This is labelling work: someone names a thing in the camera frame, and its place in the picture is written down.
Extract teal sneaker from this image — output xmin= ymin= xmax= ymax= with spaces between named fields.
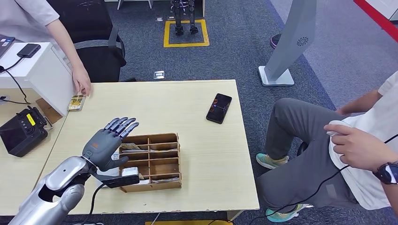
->
xmin=256 ymin=153 xmax=290 ymax=170
xmin=265 ymin=202 xmax=313 ymax=223

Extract small black flat device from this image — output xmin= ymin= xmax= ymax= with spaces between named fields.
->
xmin=16 ymin=43 xmax=42 ymax=59

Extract pale grey card reader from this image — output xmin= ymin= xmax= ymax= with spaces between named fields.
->
xmin=94 ymin=151 xmax=121 ymax=189

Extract stack of patterned cards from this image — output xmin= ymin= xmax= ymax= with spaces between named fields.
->
xmin=67 ymin=94 xmax=87 ymax=112

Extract round white black controller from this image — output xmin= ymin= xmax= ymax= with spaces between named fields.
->
xmin=326 ymin=120 xmax=353 ymax=137

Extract black humanoid robot legs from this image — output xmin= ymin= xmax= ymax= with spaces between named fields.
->
xmin=170 ymin=0 xmax=199 ymax=36

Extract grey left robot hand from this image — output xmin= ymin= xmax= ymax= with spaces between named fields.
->
xmin=81 ymin=117 xmax=140 ymax=172

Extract white furniture frame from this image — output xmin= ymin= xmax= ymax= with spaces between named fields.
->
xmin=116 ymin=0 xmax=153 ymax=10

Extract black stool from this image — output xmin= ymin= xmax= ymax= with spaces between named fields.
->
xmin=296 ymin=141 xmax=309 ymax=157

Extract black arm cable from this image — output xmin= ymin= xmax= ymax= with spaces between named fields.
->
xmin=89 ymin=183 xmax=107 ymax=218

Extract black smartphone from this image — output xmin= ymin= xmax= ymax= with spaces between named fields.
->
xmin=206 ymin=93 xmax=233 ymax=125

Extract black controller cable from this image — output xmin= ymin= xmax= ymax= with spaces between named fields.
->
xmin=247 ymin=133 xmax=398 ymax=225

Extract thin black device cable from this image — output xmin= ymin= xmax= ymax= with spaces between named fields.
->
xmin=0 ymin=57 xmax=31 ymax=105

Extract brown cardboard piece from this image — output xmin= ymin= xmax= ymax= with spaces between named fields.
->
xmin=35 ymin=98 xmax=63 ymax=126

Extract grey kiosk stand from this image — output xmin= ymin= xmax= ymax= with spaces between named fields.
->
xmin=258 ymin=0 xmax=317 ymax=87

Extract black round base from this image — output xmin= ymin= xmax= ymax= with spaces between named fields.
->
xmin=269 ymin=33 xmax=283 ymax=50

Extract black wristwatch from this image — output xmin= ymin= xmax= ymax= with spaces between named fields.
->
xmin=372 ymin=161 xmax=398 ymax=185

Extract white box riser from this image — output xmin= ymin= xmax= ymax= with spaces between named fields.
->
xmin=0 ymin=42 xmax=77 ymax=117

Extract person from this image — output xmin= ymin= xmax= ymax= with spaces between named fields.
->
xmin=255 ymin=71 xmax=398 ymax=225
xmin=0 ymin=0 xmax=92 ymax=98

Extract black payment terminal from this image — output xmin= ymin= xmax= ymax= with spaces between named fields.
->
xmin=0 ymin=106 xmax=54 ymax=158

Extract laptop computer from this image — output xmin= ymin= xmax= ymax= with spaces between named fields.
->
xmin=0 ymin=35 xmax=15 ymax=58

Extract person's left hand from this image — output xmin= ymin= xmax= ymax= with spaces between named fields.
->
xmin=324 ymin=124 xmax=389 ymax=172
xmin=71 ymin=63 xmax=92 ymax=97

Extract black office chair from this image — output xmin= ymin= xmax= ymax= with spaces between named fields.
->
xmin=46 ymin=0 xmax=127 ymax=83

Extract wooden compartment card organizer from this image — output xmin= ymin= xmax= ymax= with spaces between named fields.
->
xmin=118 ymin=133 xmax=183 ymax=194

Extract yellow floor tape square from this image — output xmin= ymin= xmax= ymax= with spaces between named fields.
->
xmin=163 ymin=19 xmax=210 ymax=48

